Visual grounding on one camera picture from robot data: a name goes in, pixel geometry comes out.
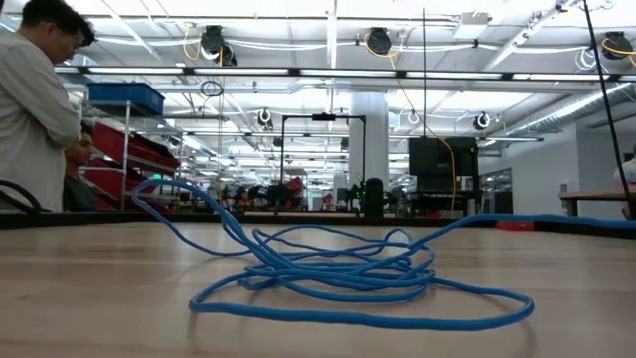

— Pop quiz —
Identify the blue cord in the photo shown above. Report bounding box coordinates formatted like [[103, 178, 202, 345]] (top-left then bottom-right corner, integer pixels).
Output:
[[131, 178, 636, 332]]

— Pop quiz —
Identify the black cylindrical stand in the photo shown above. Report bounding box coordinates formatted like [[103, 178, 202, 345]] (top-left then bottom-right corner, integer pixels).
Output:
[[363, 177, 386, 221]]

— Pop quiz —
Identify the white column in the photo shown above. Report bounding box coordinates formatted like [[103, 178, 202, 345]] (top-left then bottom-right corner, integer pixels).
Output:
[[349, 91, 391, 210]]

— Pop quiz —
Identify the black cabinet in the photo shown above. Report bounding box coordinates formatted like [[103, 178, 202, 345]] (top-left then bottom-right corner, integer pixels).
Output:
[[407, 136, 481, 219]]

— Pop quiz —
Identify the thin black upright pole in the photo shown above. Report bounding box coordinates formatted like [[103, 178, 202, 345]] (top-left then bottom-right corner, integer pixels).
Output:
[[421, 5, 428, 140]]

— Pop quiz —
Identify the metal rack with red bins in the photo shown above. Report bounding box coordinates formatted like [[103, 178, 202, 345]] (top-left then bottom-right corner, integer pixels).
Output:
[[79, 98, 183, 214]]

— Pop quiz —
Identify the blue plastic bin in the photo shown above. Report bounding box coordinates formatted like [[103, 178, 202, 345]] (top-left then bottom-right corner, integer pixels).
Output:
[[87, 82, 166, 116]]

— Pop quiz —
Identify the person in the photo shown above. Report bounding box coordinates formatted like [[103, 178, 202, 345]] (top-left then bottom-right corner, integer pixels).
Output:
[[0, 0, 96, 213], [63, 122, 100, 213], [613, 143, 636, 220]]

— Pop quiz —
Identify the wooden top desk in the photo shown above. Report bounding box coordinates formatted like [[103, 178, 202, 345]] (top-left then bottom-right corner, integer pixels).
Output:
[[559, 191, 636, 218]]

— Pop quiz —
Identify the thin black slanted pole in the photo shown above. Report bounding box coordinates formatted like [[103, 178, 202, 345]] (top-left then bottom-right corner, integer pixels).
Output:
[[581, 0, 636, 223]]

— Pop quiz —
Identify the thin black rig frame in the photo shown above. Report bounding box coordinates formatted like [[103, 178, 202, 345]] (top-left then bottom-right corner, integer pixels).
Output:
[[280, 112, 368, 213]]

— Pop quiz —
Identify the yellow cable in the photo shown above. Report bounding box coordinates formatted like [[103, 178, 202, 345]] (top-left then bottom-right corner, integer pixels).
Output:
[[364, 33, 457, 214]]

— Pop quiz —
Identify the black aluminium table frame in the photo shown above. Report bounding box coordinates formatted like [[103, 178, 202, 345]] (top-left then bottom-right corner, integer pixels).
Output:
[[0, 211, 636, 239]]

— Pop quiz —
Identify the black curved hose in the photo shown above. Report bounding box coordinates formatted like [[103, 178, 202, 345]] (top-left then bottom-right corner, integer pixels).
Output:
[[0, 179, 44, 215]]

